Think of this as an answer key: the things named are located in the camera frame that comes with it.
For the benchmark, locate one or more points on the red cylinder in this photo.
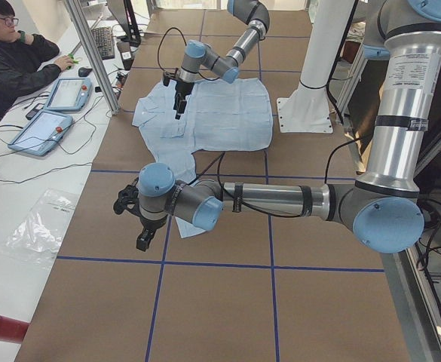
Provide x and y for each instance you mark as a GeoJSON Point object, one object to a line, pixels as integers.
{"type": "Point", "coordinates": [12, 330]}

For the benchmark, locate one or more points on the black computer mouse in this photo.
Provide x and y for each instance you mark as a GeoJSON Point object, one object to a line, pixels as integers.
{"type": "Point", "coordinates": [84, 72]}

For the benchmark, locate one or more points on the clear plastic bag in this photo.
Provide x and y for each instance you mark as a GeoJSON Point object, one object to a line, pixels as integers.
{"type": "Point", "coordinates": [38, 238]}

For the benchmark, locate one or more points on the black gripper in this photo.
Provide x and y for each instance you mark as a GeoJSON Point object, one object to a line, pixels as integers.
{"type": "Point", "coordinates": [149, 223]}
{"type": "Point", "coordinates": [182, 87]}

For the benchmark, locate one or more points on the black keyboard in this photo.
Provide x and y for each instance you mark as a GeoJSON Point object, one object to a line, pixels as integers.
{"type": "Point", "coordinates": [104, 40]}

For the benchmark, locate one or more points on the small black phone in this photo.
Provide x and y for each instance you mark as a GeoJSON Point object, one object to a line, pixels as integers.
{"type": "Point", "coordinates": [32, 113]}

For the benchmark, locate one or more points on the teach pendant tablet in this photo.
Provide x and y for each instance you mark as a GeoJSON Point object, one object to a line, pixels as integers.
{"type": "Point", "coordinates": [42, 133]}
{"type": "Point", "coordinates": [69, 94]}

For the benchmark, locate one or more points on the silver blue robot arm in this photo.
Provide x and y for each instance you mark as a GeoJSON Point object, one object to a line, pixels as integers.
{"type": "Point", "coordinates": [379, 207]}
{"type": "Point", "coordinates": [197, 54]}

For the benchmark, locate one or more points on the orange black connector box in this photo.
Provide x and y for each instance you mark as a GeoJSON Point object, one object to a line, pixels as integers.
{"type": "Point", "coordinates": [120, 79]}

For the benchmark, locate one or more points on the far teach pendant tablet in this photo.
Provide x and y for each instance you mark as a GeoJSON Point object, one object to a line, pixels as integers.
{"type": "Point", "coordinates": [69, 94]}

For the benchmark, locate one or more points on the near teach pendant tablet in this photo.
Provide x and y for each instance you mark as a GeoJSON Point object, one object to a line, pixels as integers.
{"type": "Point", "coordinates": [42, 133]}

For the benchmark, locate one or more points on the aluminium frame post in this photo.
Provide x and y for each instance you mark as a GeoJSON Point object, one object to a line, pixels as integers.
{"type": "Point", "coordinates": [85, 36]}

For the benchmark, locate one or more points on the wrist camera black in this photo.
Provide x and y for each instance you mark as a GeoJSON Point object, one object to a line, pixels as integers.
{"type": "Point", "coordinates": [128, 200]}
{"type": "Point", "coordinates": [169, 76]}

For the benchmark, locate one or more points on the white central pedestal column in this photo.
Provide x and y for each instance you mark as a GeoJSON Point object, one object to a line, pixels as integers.
{"type": "Point", "coordinates": [306, 110]}

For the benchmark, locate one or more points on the seated person in black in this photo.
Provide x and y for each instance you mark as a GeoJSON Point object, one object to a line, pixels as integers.
{"type": "Point", "coordinates": [28, 62]}

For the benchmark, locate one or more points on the light blue button-up shirt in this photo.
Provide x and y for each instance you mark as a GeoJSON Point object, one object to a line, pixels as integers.
{"type": "Point", "coordinates": [218, 117]}

